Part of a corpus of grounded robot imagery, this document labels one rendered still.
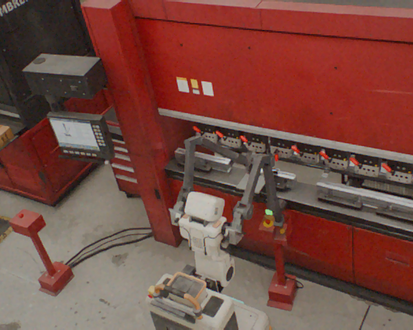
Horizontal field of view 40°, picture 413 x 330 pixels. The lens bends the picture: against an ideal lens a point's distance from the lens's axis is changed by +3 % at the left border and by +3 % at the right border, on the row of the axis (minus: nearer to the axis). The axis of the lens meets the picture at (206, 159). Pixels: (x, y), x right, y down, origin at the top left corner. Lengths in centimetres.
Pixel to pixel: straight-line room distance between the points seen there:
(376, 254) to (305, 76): 140
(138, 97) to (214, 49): 73
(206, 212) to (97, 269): 198
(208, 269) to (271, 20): 167
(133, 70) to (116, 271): 192
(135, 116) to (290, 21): 146
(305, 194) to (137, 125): 137
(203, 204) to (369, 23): 140
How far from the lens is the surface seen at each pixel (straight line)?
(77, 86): 398
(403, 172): 376
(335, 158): 385
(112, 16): 386
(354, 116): 360
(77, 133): 423
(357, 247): 420
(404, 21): 320
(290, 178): 415
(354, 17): 326
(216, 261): 374
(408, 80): 337
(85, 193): 604
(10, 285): 545
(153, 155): 445
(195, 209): 349
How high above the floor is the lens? 369
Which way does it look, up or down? 38 degrees down
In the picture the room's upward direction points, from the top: 11 degrees counter-clockwise
